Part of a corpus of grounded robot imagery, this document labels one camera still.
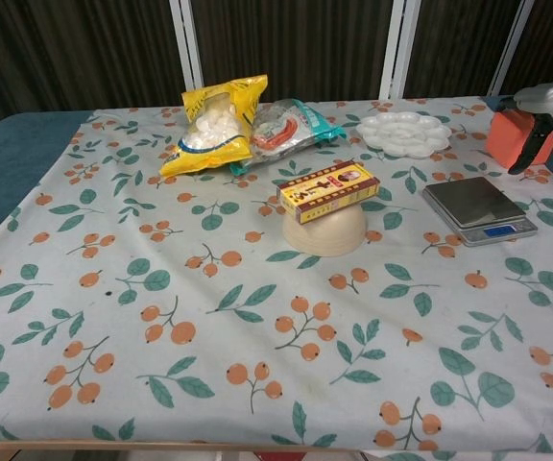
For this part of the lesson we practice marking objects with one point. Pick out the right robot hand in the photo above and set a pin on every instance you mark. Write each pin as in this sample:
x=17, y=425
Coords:
x=540, y=101

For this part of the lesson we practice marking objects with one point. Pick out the orange block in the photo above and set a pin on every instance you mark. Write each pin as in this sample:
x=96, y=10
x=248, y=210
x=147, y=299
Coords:
x=502, y=139

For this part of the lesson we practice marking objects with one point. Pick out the silver digital kitchen scale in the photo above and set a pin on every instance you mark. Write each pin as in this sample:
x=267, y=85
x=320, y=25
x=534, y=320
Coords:
x=473, y=201

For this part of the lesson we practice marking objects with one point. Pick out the white flower palette dish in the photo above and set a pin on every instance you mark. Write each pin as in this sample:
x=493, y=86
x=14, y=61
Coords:
x=401, y=134

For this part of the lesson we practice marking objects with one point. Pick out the yellow red carton box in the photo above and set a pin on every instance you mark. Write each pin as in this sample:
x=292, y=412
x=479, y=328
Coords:
x=324, y=192

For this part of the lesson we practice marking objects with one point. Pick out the beige wooden bowl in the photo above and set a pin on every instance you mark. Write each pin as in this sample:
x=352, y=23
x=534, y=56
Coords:
x=324, y=235

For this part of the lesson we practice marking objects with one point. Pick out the clear teal snack bag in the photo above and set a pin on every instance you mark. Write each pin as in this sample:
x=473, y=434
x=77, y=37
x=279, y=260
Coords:
x=286, y=129

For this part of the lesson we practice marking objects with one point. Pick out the yellow marshmallow bag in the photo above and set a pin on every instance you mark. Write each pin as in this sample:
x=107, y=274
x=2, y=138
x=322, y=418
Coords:
x=209, y=139

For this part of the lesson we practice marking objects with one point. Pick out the floral orange berry tablecloth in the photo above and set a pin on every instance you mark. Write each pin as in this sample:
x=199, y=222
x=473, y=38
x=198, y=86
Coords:
x=161, y=288

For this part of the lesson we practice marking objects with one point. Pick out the teal table cover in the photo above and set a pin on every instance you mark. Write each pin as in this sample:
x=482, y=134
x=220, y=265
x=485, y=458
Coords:
x=7, y=158

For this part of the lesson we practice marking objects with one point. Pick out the dark folding screen white frame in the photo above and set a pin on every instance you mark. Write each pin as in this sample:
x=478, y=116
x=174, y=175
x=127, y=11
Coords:
x=281, y=48

